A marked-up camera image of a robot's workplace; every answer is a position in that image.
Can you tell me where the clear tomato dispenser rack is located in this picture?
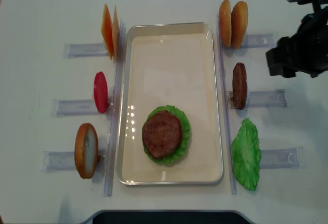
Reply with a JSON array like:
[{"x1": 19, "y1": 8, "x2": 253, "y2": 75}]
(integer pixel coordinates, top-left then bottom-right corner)
[{"x1": 51, "y1": 99, "x2": 100, "y2": 117}]

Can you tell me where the clear rail strip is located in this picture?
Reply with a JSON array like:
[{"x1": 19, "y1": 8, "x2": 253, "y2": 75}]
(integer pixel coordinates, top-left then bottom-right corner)
[
  {"x1": 216, "y1": 15, "x2": 237, "y2": 195},
  {"x1": 104, "y1": 21, "x2": 126, "y2": 197}
]

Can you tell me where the clear bread dispenser rack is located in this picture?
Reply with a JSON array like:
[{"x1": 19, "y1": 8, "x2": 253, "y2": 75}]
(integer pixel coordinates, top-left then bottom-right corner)
[{"x1": 220, "y1": 33, "x2": 275, "y2": 50}]

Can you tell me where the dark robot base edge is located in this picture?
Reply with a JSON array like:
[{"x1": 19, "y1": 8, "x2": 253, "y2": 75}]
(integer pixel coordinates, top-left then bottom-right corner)
[{"x1": 92, "y1": 211, "x2": 249, "y2": 224}]

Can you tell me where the orange cheese slice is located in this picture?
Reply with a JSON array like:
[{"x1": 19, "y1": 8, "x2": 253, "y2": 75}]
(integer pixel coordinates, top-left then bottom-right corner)
[{"x1": 101, "y1": 4, "x2": 114, "y2": 59}]

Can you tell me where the green lettuce on burger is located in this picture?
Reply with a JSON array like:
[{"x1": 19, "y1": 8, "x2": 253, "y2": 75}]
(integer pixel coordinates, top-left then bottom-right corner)
[{"x1": 141, "y1": 105, "x2": 191, "y2": 166}]

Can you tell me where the brown meat patty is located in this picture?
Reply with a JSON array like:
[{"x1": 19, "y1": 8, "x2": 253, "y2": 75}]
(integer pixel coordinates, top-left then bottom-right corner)
[
  {"x1": 232, "y1": 63, "x2": 248, "y2": 110},
  {"x1": 142, "y1": 110, "x2": 180, "y2": 159}
]

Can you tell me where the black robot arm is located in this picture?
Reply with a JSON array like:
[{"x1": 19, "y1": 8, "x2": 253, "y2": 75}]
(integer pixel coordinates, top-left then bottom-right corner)
[{"x1": 266, "y1": 0, "x2": 327, "y2": 78}]

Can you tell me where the clear cheese dispenser rack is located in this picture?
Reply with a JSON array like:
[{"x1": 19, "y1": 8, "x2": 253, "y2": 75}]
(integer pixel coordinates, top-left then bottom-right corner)
[{"x1": 66, "y1": 43, "x2": 109, "y2": 58}]

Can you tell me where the cream rectangular tray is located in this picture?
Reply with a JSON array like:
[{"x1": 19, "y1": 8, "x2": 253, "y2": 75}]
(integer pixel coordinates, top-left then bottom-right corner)
[{"x1": 116, "y1": 23, "x2": 223, "y2": 186}]

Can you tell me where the bread slice rack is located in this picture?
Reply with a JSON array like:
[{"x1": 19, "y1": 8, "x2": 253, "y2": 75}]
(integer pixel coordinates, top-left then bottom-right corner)
[
  {"x1": 231, "y1": 1, "x2": 248, "y2": 49},
  {"x1": 218, "y1": 0, "x2": 232, "y2": 47}
]

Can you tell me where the clear lettuce dispenser rack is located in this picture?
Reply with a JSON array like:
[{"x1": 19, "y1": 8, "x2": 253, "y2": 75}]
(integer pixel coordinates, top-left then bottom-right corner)
[{"x1": 260, "y1": 147, "x2": 306, "y2": 169}]

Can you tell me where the green lettuce leaf standing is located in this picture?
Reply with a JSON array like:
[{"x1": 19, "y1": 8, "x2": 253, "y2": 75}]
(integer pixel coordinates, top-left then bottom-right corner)
[{"x1": 232, "y1": 118, "x2": 261, "y2": 191}]

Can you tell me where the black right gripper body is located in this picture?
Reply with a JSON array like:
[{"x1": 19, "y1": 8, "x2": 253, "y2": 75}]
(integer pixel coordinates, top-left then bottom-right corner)
[{"x1": 266, "y1": 36, "x2": 327, "y2": 77}]

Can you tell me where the clear left rail strip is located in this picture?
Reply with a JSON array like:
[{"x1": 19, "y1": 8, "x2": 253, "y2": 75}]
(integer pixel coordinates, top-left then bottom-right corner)
[{"x1": 104, "y1": 21, "x2": 126, "y2": 197}]

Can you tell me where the outer bread slice right rack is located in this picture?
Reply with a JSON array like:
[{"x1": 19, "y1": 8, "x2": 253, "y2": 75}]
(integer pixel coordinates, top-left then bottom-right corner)
[{"x1": 231, "y1": 1, "x2": 248, "y2": 49}]

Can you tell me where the bun slice left rack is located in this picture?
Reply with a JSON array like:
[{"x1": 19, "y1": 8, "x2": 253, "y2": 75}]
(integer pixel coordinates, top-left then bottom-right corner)
[{"x1": 74, "y1": 123, "x2": 98, "y2": 179}]

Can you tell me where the clear left bun dispenser rack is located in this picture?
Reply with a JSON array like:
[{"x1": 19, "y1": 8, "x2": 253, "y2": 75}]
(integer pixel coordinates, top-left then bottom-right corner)
[{"x1": 42, "y1": 149, "x2": 106, "y2": 171}]

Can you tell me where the clear patty dispenser rack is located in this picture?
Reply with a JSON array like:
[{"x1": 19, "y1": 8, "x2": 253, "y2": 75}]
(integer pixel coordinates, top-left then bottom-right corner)
[{"x1": 244, "y1": 89, "x2": 288, "y2": 109}]

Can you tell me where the inner bread slice right rack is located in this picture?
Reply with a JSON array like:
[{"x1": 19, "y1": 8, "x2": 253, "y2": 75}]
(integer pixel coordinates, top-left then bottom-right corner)
[{"x1": 218, "y1": 0, "x2": 232, "y2": 47}]

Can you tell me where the red tomato slice standing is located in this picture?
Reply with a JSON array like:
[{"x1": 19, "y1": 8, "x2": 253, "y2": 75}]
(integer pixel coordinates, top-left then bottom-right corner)
[{"x1": 93, "y1": 71, "x2": 108, "y2": 113}]

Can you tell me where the clear right rail strip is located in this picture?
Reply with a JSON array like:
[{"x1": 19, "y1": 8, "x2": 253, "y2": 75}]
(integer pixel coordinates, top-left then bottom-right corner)
[{"x1": 216, "y1": 15, "x2": 237, "y2": 195}]

